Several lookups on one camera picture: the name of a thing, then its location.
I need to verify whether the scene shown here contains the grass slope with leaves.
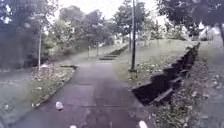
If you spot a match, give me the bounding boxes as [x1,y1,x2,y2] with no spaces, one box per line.
[111,39,200,89]

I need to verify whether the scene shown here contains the row of trees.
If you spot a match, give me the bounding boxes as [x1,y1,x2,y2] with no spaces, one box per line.
[43,0,201,58]

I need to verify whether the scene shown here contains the large dark tree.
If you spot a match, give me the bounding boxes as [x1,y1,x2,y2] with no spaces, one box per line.
[0,0,58,71]

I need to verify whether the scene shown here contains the grass patch with leaves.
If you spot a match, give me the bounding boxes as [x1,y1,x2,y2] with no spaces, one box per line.
[29,63,78,108]

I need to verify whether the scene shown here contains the leaf-strewn ground strip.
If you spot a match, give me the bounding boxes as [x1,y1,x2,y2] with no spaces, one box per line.
[151,39,224,128]

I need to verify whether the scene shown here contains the dark stepped retaining wall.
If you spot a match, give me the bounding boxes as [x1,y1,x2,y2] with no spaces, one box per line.
[131,42,202,107]

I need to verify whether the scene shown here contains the dark paved path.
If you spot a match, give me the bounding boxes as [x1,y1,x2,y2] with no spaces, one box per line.
[13,62,158,128]

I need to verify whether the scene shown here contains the tall dark pole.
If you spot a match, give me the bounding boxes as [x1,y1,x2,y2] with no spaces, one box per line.
[128,0,138,73]

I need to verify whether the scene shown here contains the white litter piece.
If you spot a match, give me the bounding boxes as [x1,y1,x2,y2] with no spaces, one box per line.
[55,101,65,111]

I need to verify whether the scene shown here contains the thin pale tree trunk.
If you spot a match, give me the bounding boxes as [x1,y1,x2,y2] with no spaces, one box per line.
[37,29,43,71]

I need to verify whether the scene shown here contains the stone steps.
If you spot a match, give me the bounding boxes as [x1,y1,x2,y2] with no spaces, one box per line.
[98,46,129,62]

